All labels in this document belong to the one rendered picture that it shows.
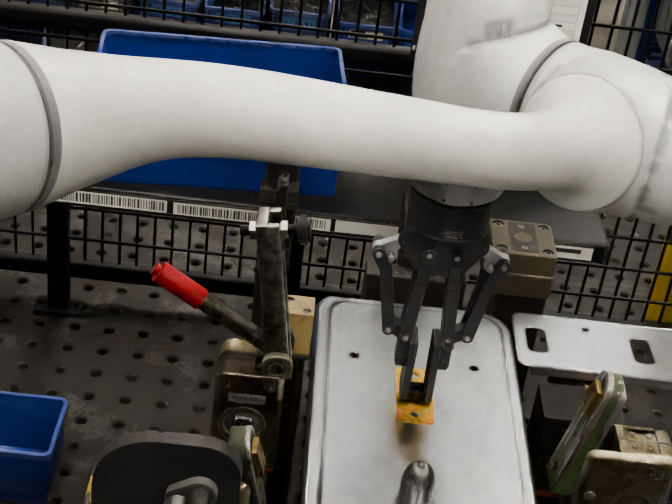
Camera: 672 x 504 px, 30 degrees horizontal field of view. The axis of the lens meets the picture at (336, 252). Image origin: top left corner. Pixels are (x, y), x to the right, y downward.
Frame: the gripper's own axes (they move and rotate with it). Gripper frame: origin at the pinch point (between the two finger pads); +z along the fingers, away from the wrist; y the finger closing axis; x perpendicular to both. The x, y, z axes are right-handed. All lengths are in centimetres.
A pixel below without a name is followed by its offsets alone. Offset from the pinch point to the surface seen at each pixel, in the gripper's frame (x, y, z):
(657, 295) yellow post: 62, 43, 29
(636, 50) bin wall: 197, 67, 45
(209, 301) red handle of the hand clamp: -0.4, -21.0, -5.1
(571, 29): 55, 19, -15
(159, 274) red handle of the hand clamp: -0.9, -25.8, -7.9
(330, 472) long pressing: -9.6, -7.9, 6.5
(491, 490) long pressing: -9.8, 7.5, 6.5
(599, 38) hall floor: 359, 96, 107
